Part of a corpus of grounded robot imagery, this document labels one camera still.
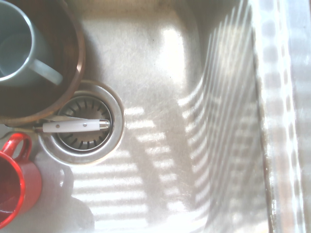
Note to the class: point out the stainless steel sink basin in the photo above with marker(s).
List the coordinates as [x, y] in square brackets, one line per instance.
[165, 97]

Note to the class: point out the steel sink drain strainer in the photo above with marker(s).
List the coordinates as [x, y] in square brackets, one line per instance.
[116, 126]

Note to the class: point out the brown wooden bowl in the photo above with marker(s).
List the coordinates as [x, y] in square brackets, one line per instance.
[68, 48]

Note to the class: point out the red ceramic mug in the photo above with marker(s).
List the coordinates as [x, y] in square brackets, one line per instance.
[14, 177]

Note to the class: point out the grey ceramic mug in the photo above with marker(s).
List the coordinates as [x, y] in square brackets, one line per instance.
[14, 41]

